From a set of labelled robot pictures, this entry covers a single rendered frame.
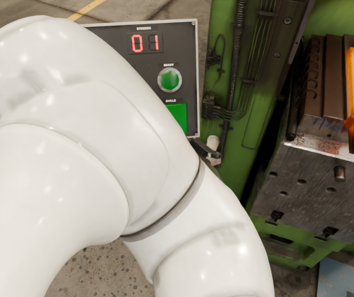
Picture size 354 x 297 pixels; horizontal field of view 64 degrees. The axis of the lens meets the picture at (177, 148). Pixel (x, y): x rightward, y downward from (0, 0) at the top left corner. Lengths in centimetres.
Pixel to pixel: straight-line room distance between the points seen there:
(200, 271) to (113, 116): 12
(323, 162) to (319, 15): 56
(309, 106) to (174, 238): 68
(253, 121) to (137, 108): 89
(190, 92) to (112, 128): 53
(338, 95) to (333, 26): 39
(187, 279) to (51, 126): 14
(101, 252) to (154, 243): 141
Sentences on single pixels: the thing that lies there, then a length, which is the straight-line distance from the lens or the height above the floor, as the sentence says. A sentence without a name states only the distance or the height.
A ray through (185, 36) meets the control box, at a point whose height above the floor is 117.
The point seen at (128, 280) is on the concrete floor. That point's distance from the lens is 157.
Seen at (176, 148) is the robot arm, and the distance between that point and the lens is 21.
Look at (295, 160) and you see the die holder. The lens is 88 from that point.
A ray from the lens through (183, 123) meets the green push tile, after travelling 71.
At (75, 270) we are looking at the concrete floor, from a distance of 165.
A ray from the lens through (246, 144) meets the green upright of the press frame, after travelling 116.
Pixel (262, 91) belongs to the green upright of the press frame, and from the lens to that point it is 97.
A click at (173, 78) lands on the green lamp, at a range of 68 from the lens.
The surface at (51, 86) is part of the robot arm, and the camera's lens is 19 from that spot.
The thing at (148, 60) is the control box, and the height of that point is 113.
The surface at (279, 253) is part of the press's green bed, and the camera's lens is 151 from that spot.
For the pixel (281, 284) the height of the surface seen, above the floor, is 0.
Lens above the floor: 151
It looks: 52 degrees down
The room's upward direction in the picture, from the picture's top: straight up
